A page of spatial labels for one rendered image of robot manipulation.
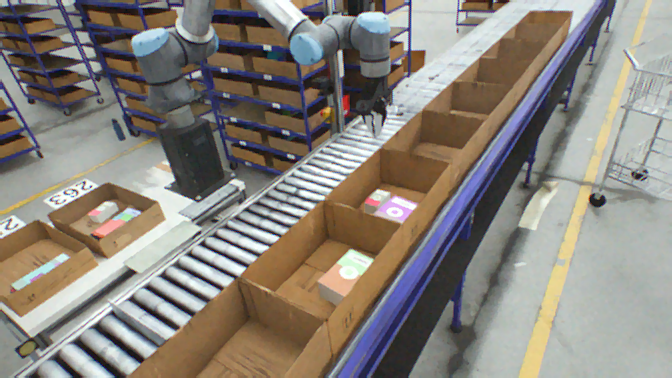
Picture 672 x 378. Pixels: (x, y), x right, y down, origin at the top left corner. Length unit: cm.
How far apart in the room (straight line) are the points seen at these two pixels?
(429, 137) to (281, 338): 119
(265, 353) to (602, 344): 173
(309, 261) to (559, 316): 152
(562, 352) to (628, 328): 38
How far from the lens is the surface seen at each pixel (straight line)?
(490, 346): 229
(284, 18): 127
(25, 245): 220
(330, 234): 143
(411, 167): 161
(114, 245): 190
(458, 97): 230
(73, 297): 182
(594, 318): 256
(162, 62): 190
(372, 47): 126
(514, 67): 260
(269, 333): 121
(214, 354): 122
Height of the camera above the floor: 183
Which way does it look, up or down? 34 degrees down
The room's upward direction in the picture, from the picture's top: 6 degrees counter-clockwise
